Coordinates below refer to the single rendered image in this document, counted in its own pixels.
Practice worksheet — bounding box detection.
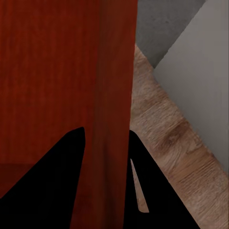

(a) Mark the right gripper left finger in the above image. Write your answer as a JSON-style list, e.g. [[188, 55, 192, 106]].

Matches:
[[0, 127, 85, 229]]

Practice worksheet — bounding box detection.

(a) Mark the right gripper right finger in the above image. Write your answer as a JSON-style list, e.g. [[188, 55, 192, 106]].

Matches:
[[123, 130, 200, 229]]

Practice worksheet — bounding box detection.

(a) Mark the storage box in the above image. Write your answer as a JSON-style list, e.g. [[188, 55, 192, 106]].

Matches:
[[0, 0, 138, 229]]

